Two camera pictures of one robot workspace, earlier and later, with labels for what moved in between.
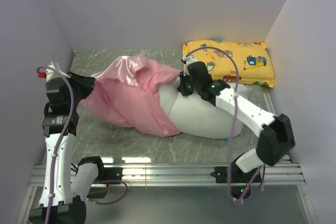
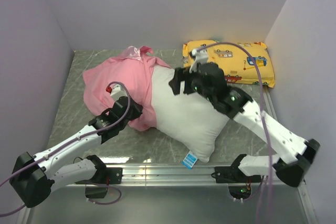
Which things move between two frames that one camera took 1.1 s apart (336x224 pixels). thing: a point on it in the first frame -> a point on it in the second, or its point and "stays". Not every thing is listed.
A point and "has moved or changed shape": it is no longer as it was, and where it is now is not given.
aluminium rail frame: (284, 176) stays
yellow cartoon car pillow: (251, 59) stays
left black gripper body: (82, 88) -> (135, 113)
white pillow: (196, 117) has moved or changed shape
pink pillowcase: (126, 92) has moved or changed shape
